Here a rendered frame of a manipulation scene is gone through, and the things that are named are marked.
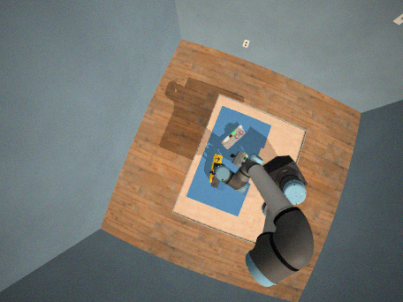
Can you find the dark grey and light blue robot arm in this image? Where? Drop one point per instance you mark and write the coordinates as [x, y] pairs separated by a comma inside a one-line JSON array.
[[288, 245]]

